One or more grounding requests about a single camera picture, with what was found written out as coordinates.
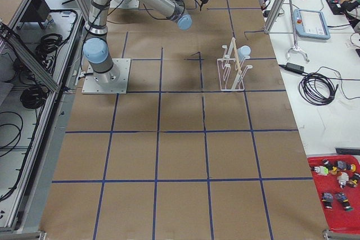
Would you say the coiled black cable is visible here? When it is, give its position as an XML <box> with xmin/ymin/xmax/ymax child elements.
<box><xmin>298</xmin><ymin>73</ymin><xmax>343</xmax><ymax>107</ymax></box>

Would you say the black power brick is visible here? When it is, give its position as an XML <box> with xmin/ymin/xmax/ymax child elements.
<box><xmin>285</xmin><ymin>62</ymin><xmax>304</xmax><ymax>74</ymax></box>

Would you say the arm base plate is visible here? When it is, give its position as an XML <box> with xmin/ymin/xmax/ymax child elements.
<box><xmin>82</xmin><ymin>58</ymin><xmax>131</xmax><ymax>94</ymax></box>

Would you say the blue teach pendant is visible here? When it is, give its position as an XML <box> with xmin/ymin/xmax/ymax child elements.
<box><xmin>293</xmin><ymin>8</ymin><xmax>330</xmax><ymax>40</ymax></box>

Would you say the light blue plastic cup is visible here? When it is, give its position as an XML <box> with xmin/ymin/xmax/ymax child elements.
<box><xmin>237</xmin><ymin>46</ymin><xmax>251</xmax><ymax>61</ymax></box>

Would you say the metal hook tool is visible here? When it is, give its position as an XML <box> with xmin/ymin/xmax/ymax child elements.
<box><xmin>286</xmin><ymin>0</ymin><xmax>310</xmax><ymax>62</ymax></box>

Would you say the red parts tray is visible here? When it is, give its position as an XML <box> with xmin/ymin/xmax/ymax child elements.
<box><xmin>308</xmin><ymin>155</ymin><xmax>359</xmax><ymax>234</ymax></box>

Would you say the white wire cup rack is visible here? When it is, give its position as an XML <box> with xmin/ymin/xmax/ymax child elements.
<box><xmin>217</xmin><ymin>37</ymin><xmax>253</xmax><ymax>92</ymax></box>

